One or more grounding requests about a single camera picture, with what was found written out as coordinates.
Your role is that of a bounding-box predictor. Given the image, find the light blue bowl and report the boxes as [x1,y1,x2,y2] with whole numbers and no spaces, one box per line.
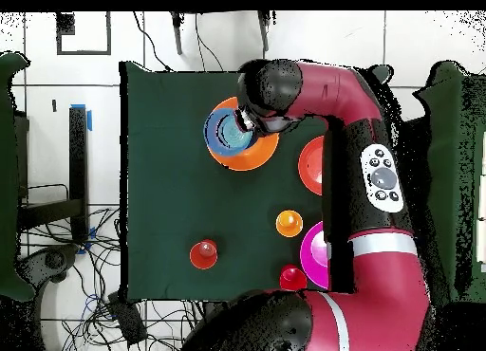
[203,107,261,157]

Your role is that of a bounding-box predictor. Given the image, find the shallow red-orange bowl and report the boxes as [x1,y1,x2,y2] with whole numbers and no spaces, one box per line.
[297,135,326,197]

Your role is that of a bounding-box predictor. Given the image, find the small orange cup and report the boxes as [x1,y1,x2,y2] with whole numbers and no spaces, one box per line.
[275,209,305,239]

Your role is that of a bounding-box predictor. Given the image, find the black tripod leg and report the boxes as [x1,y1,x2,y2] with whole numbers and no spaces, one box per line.
[257,10,271,53]
[169,11,184,56]

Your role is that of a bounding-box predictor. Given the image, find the dark green tablecloth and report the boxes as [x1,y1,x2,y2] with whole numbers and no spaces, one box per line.
[119,60,392,305]

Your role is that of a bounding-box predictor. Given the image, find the tall red-orange cup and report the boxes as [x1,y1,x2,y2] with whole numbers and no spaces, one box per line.
[189,238,219,271]

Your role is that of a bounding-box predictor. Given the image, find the large pink bowl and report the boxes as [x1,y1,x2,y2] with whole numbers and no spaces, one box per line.
[299,220,330,290]

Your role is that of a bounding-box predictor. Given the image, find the blue tape piece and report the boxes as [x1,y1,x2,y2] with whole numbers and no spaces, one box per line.
[70,102,93,133]

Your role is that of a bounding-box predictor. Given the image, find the red cup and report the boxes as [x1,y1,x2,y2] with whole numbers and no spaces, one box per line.
[279,264,308,291]

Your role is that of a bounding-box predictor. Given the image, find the green cloth side table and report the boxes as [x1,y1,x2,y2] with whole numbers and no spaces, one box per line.
[412,60,486,311]
[0,51,36,303]

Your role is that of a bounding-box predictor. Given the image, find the black power box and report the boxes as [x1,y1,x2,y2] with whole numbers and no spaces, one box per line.
[105,289,148,347]

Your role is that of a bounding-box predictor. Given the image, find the black floor cable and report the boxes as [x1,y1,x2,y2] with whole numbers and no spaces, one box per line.
[132,11,173,72]
[195,12,225,72]

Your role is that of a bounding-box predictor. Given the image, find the black table frame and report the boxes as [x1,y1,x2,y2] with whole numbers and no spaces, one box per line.
[14,105,90,246]

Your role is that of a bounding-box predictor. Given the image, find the black square floor frame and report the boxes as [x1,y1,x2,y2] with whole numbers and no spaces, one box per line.
[55,11,112,57]

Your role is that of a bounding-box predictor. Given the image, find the tangle of floor cables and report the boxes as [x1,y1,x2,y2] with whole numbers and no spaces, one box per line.
[18,204,206,351]

